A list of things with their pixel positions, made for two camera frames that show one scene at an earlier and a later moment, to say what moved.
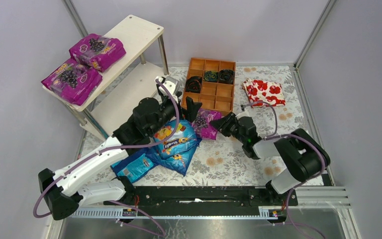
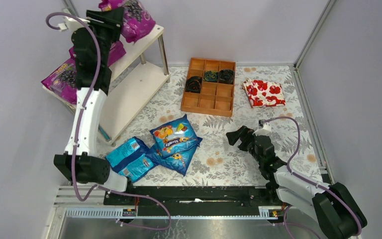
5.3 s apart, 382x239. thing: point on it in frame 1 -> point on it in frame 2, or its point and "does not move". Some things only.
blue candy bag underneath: x=178 y=163 does not move
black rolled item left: x=193 y=84 does not move
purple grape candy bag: x=204 y=129 -> x=136 y=20
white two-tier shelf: x=124 y=82 does not move
